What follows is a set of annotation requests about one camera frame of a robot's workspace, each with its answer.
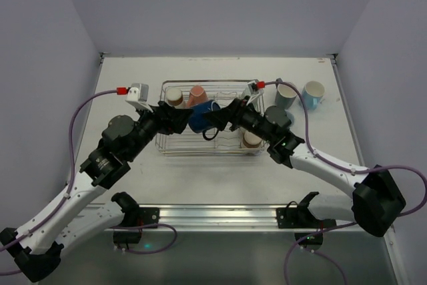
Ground controller box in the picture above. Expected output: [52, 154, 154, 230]
[113, 231, 142, 247]
[294, 233, 324, 250]

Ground pink dotted mug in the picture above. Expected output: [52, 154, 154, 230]
[186, 85, 209, 108]

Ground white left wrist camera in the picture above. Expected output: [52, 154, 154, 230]
[125, 83, 153, 112]

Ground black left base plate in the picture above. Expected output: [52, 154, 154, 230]
[120, 207, 160, 227]

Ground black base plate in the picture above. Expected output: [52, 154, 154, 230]
[276, 201, 337, 230]
[120, 207, 160, 227]

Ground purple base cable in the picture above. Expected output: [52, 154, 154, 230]
[283, 228, 348, 285]
[115, 223, 177, 255]

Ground pale blue grey cup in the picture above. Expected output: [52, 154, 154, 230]
[285, 110, 295, 128]

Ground aluminium mounting rail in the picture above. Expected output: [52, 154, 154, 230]
[79, 203, 354, 232]

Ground dark blue mug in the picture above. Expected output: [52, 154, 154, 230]
[188, 100, 221, 141]

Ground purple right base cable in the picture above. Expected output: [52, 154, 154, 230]
[283, 228, 348, 285]

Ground chrome wire dish rack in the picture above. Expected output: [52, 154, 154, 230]
[155, 79, 266, 156]

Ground cream brown cup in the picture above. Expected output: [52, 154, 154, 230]
[165, 87, 186, 109]
[240, 131, 262, 148]

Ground light blue mug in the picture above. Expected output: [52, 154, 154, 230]
[302, 81, 325, 110]

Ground left controller box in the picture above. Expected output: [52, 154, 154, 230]
[113, 231, 142, 247]

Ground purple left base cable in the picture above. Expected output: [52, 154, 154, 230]
[115, 223, 177, 255]

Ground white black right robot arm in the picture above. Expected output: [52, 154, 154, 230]
[203, 99, 406, 237]

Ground cream brown cup front right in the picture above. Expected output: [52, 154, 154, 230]
[240, 131, 262, 148]

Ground cream brown cup back left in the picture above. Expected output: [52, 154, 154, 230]
[165, 87, 186, 109]

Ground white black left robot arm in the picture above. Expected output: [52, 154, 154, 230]
[1, 101, 193, 282]

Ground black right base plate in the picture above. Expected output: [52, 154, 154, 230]
[276, 201, 337, 230]

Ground right controller box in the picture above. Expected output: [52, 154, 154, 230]
[294, 233, 324, 250]

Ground dark teal grey mug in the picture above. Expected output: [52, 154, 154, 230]
[275, 78, 297, 110]

